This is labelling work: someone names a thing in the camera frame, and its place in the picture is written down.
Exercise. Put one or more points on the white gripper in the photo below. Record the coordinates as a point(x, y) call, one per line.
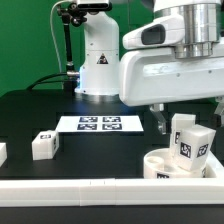
point(155, 76)

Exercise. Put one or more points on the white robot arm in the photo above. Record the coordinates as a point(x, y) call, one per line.
point(179, 56)

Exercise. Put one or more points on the white AprilTag base sheet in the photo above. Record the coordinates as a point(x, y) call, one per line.
point(75, 124)

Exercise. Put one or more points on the white U-shaped barrier frame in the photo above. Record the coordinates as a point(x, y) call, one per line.
point(92, 192)

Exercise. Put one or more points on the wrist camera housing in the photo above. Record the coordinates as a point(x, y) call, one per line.
point(163, 31)

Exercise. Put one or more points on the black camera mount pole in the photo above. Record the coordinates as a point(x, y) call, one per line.
point(70, 15)

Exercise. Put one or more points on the rear camera on pole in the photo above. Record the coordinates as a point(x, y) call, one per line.
point(93, 4)

